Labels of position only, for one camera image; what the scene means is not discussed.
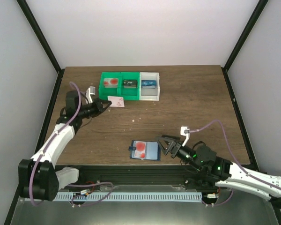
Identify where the white card red logo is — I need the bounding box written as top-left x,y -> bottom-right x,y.
107,96 -> 125,107

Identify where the blue leather card holder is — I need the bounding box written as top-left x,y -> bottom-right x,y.
128,140 -> 161,161

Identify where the white card with red dot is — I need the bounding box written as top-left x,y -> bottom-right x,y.
110,78 -> 118,88

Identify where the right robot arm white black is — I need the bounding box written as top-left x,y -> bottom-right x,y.
156,135 -> 281,209

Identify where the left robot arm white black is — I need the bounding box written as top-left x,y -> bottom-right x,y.
18,90 -> 112,201

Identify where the red white card in bin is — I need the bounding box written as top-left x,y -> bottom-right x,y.
104,78 -> 112,88

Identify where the black card in bin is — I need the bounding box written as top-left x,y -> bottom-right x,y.
122,79 -> 138,89

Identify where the blue card in bin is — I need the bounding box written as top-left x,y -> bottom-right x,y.
141,80 -> 157,89

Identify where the left green plastic bin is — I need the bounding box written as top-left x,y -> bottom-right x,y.
99,72 -> 120,100

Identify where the green plastic bin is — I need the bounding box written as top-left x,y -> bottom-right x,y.
99,72 -> 120,100
120,72 -> 140,101

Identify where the middle green plastic bin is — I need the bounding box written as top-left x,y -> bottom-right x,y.
120,72 -> 140,101

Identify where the white plastic bin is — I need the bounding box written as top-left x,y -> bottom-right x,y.
139,72 -> 160,101

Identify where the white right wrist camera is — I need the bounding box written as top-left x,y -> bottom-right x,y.
180,126 -> 190,147

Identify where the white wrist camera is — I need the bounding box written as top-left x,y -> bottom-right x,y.
85,86 -> 96,104
180,126 -> 190,147

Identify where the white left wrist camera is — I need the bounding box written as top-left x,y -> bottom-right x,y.
85,86 -> 96,104

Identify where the light blue slotted cable duct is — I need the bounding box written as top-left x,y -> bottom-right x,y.
54,192 -> 202,203

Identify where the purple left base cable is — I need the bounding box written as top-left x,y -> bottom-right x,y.
67,181 -> 114,208

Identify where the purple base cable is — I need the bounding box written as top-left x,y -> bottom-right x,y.
205,187 -> 235,208
67,181 -> 114,208

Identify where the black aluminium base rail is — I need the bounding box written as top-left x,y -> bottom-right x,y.
56,164 -> 267,191

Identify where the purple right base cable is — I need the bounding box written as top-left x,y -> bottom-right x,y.
205,187 -> 235,208

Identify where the left black frame post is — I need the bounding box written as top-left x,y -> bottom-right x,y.
15,0 -> 62,74

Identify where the black frame post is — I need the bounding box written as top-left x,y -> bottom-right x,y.
15,0 -> 62,74
222,0 -> 269,71

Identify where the right black frame post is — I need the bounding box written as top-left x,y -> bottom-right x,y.
222,0 -> 269,71

